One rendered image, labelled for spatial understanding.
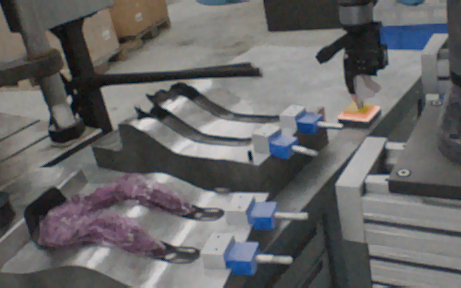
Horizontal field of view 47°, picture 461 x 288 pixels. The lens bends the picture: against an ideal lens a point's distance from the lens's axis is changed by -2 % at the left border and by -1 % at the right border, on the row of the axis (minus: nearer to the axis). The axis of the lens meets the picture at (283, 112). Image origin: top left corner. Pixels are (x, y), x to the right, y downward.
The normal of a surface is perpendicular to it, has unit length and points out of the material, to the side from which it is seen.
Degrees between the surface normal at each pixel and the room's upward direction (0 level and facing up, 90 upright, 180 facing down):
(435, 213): 90
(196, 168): 90
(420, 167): 0
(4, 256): 78
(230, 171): 90
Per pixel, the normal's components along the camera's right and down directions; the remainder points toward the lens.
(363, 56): -0.52, 0.42
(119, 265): 0.32, -0.81
